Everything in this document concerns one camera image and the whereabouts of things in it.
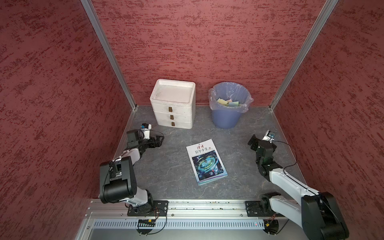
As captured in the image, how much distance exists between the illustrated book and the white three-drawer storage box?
0.18 metres

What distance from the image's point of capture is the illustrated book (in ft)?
2.81

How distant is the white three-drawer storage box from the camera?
919 mm
